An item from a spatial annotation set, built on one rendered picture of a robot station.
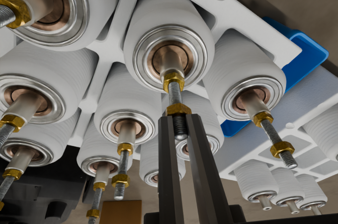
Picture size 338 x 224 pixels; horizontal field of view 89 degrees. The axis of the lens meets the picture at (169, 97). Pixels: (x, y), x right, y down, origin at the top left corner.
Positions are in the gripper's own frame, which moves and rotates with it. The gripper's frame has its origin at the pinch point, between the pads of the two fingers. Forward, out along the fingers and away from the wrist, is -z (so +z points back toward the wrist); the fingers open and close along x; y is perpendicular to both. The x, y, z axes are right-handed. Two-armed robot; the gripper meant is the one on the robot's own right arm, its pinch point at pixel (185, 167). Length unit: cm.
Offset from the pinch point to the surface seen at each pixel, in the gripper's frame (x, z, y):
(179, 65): -0.7, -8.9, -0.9
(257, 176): -21.4, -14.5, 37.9
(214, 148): -6.4, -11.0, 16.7
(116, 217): 37, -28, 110
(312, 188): -42, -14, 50
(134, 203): 27, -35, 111
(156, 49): 1.3, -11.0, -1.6
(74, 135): 20.3, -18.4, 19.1
